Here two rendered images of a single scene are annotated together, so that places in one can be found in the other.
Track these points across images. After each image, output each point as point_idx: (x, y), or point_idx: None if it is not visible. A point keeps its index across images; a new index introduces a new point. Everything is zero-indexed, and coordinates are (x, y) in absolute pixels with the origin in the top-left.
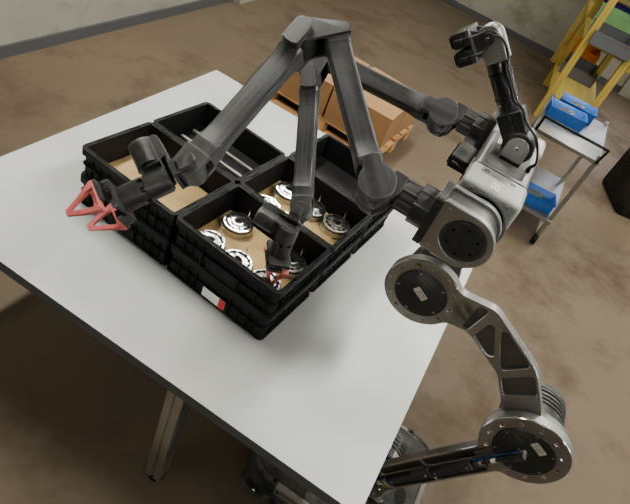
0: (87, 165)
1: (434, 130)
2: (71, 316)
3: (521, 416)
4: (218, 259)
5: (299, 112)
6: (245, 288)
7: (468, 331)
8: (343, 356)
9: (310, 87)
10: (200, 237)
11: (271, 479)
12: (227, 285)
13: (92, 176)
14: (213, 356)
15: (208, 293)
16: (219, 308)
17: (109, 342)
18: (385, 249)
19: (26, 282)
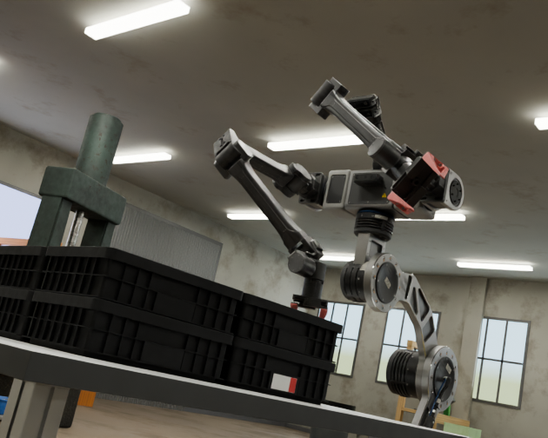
0: (114, 277)
1: (295, 189)
2: (310, 415)
3: (437, 348)
4: (287, 324)
5: (254, 179)
6: (312, 344)
7: (407, 300)
8: (332, 407)
9: (250, 158)
10: (275, 303)
11: None
12: (298, 351)
13: (117, 294)
14: (353, 413)
15: (279, 380)
16: (290, 393)
17: (346, 420)
18: None
19: (257, 401)
